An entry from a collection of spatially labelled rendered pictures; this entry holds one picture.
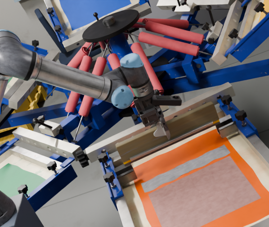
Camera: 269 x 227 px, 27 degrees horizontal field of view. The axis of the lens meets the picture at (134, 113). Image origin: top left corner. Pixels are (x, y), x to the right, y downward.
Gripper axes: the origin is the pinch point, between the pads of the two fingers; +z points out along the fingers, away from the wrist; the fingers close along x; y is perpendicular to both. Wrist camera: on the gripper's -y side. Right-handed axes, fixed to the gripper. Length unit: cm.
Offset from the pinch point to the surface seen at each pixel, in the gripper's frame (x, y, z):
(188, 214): 32.6, 6.5, 13.6
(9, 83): -117, 64, -6
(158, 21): -89, -24, -12
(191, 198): 25.1, 3.1, 13.5
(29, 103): -337, 94, 93
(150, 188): 8.8, 14.8, 13.2
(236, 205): 39.1, -9.0, 13.5
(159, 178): 5.2, 10.4, 13.1
